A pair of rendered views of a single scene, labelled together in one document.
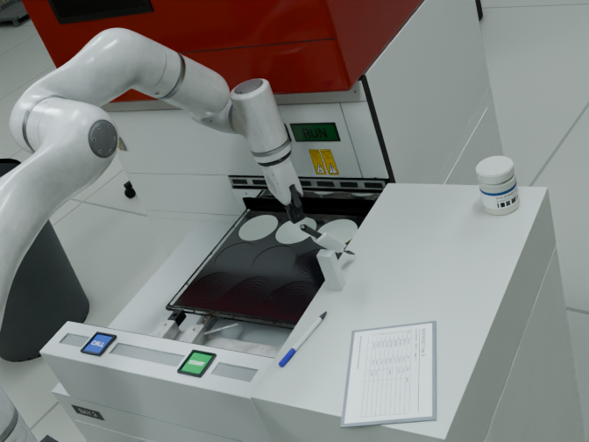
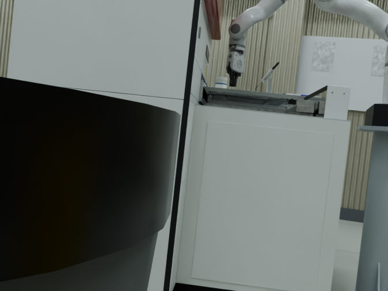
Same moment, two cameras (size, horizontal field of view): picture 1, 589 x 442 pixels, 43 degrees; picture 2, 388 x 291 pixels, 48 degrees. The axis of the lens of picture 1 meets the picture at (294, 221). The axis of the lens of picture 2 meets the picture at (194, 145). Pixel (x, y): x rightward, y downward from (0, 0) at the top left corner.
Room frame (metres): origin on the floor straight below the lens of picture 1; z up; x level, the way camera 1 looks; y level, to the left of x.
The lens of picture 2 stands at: (2.84, 1.70, 0.70)
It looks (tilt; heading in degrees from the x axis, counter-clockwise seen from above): 2 degrees down; 235
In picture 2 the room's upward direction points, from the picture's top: 6 degrees clockwise
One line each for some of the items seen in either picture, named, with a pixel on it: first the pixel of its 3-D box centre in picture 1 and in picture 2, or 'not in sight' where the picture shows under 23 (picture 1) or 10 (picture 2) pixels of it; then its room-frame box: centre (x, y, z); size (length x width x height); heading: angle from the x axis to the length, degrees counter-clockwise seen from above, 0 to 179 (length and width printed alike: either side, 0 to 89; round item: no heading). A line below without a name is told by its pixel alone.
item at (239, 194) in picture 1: (310, 205); (204, 95); (1.56, -0.05, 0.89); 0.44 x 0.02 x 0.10; 50
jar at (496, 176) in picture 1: (498, 185); (220, 85); (1.20, -0.39, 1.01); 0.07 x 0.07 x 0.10
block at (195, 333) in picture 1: (189, 342); not in sight; (1.23, 0.29, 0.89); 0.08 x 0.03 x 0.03; 140
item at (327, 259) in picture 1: (331, 254); (267, 81); (1.15, -0.04, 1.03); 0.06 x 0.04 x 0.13; 140
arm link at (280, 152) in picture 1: (271, 147); (236, 49); (1.42, -0.01, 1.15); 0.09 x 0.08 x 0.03; 14
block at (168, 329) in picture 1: (160, 337); (305, 103); (1.28, 0.35, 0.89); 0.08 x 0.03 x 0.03; 140
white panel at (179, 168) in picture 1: (237, 159); (201, 63); (1.69, 0.08, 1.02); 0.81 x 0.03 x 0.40; 50
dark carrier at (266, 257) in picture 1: (273, 260); (246, 99); (1.39, 0.07, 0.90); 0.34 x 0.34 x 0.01; 50
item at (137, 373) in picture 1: (161, 379); (323, 107); (1.16, 0.36, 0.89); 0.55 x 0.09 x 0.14; 50
